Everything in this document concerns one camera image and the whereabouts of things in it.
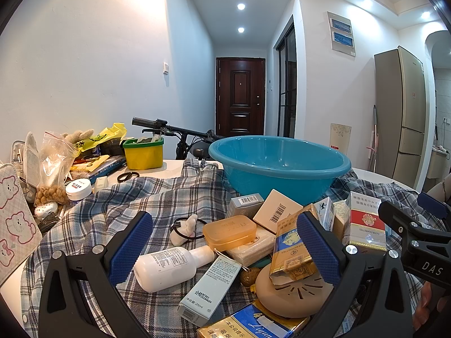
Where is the white laundry sink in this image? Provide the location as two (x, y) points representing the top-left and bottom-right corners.
(430, 144), (451, 181)

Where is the white quilted bag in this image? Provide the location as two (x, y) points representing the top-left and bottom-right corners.
(12, 132), (39, 184)

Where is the white tissue pack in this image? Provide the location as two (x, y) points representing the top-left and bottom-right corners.
(225, 225), (277, 267)

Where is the grey box with barcode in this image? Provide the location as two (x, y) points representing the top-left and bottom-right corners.
(225, 193), (265, 219)

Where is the beige box with barcode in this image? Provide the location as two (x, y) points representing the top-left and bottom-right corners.
(253, 189), (304, 235)

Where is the yellow plastic bag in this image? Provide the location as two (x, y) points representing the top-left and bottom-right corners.
(79, 123), (127, 152)

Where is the bear printed pouch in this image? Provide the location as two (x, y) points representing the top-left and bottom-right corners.
(0, 164), (43, 286)

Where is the dark snack bag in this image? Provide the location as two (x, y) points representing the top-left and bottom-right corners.
(100, 137), (125, 155)

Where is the opened gold blue cigarette pack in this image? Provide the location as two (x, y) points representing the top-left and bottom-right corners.
(269, 204), (319, 286)

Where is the blue plastic basin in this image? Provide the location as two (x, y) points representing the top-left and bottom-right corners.
(209, 135), (352, 206)

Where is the beige round plush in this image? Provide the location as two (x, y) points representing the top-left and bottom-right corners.
(254, 264), (335, 319)

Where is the beige plush toy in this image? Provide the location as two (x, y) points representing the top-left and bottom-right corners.
(61, 128), (96, 148)

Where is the bicycle handlebar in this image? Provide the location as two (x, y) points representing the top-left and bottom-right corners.
(132, 116), (226, 164)

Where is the marble pattern board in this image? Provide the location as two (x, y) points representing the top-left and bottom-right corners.
(330, 123), (352, 159)

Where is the clear zip bag of nuts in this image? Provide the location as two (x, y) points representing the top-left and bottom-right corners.
(35, 131), (80, 206)

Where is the blue plaid shirt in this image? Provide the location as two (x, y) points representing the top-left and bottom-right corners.
(21, 158), (451, 338)

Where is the grey padded chair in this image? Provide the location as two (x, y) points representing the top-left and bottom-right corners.
(427, 179), (451, 201)

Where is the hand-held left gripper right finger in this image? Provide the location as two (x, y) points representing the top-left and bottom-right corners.
(296, 211), (414, 338)

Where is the blue book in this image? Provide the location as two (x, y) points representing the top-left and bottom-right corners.
(88, 155), (127, 180)

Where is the light blue white cigarette pack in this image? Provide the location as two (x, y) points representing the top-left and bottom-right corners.
(315, 197), (335, 231)

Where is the red white cigarette pack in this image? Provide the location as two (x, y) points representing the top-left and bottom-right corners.
(345, 191), (388, 252)

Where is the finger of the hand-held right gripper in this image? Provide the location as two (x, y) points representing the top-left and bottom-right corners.
(417, 191), (451, 231)
(378, 200), (451, 246)

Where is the dark metal clip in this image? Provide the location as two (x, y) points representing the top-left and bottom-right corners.
(39, 215), (60, 233)

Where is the brown entrance door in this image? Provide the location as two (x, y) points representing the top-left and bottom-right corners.
(216, 57), (266, 136)

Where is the white labelled jar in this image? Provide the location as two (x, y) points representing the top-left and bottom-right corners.
(65, 179), (93, 203)

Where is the person's right hand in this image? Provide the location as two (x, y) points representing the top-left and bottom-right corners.
(412, 282), (445, 332)

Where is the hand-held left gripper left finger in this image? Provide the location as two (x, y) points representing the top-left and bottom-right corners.
(38, 211), (156, 338)

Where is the black framed glass sliding door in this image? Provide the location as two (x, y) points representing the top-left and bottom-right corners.
(274, 15), (297, 138)

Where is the pink handled mop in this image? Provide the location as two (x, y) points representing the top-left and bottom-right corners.
(366, 105), (380, 173)

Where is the yellow container with green rim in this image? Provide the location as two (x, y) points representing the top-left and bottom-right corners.
(122, 137), (165, 170)

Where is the walnut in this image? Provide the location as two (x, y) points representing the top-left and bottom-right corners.
(240, 268), (261, 286)

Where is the orange translucent soap box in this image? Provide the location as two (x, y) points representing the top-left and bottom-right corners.
(202, 215), (258, 251)

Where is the white bunny hair tie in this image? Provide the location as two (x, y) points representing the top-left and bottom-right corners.
(170, 215), (208, 246)

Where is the white perforated case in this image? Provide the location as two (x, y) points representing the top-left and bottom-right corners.
(34, 201), (59, 219)

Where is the teal white slim box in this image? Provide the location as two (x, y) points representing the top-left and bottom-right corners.
(177, 254), (242, 327)

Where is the white lotion bottle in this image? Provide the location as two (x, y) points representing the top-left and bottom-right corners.
(133, 244), (215, 293)

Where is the gold blue cigarette pack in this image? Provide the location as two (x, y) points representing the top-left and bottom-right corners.
(269, 204), (319, 286)
(196, 301), (311, 338)

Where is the grey wall distribution panel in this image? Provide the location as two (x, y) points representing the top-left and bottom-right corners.
(326, 11), (356, 57)

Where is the yellow card packet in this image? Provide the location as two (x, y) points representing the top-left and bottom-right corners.
(70, 155), (106, 173)

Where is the beige refrigerator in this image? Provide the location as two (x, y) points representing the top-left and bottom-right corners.
(373, 46), (437, 184)

